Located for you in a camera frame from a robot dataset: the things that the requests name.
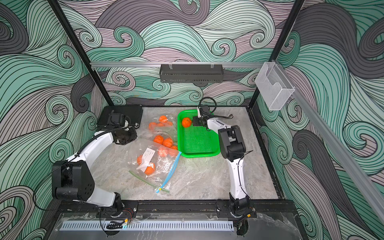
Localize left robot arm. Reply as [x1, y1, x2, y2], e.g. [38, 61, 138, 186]
[51, 111, 140, 216]

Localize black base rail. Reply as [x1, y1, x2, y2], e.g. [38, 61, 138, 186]
[59, 200, 297, 219]

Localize clear acrylic wall holder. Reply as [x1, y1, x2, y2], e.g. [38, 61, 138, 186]
[255, 62, 295, 111]

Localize black case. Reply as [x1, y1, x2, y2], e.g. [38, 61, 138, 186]
[97, 105, 143, 129]

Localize blue-zip clear bag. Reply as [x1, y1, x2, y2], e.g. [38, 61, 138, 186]
[125, 139, 181, 193]

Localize orange taken out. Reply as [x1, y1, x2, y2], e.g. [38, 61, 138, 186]
[182, 117, 192, 128]

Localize white slotted cable duct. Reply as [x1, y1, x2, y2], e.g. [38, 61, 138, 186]
[59, 220, 235, 232]

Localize oranges in blue-zip bag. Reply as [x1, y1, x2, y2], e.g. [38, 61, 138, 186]
[136, 135, 180, 178]

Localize green plastic basket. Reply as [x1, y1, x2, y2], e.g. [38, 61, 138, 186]
[177, 110, 220, 158]

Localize green-zip clear bag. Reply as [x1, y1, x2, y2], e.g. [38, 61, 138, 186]
[129, 170, 170, 194]

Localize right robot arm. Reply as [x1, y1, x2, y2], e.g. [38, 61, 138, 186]
[192, 97, 252, 218]

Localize black wall tray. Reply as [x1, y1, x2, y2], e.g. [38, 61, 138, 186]
[160, 64, 224, 84]

